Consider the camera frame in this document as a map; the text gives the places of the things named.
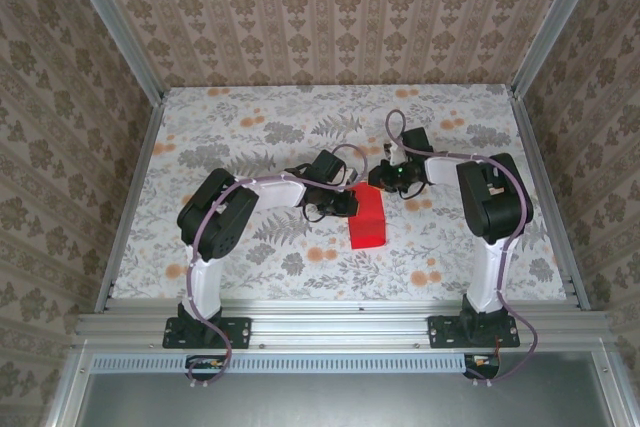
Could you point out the red paper sheet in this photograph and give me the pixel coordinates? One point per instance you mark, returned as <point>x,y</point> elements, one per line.
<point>370,227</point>

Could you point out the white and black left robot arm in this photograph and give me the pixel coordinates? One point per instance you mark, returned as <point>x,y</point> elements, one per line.
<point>225,207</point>

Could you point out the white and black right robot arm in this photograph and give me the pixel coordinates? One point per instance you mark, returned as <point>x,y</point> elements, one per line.
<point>495,197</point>

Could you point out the floral patterned table cover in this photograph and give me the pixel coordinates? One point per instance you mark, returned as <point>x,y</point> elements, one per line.
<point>250,112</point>

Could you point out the grey metal panel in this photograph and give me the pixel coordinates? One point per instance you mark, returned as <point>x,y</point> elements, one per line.
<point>340,397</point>

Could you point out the black connector board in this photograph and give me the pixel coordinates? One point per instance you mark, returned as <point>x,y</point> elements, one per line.
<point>205,369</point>
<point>482,367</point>

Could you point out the aluminium frame cross rail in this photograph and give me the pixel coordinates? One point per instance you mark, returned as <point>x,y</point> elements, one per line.
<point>340,322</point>

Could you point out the aluminium table side rail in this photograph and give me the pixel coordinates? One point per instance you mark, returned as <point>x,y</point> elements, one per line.
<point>136,172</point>
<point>540,172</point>

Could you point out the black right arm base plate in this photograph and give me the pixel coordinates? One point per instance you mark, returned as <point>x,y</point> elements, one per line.
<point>440,332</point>

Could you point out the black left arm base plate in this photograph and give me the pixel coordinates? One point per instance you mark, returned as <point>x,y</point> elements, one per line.
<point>240,332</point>

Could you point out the aluminium frame post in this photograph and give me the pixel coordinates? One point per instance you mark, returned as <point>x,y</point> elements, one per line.
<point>118,22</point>
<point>556,22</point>

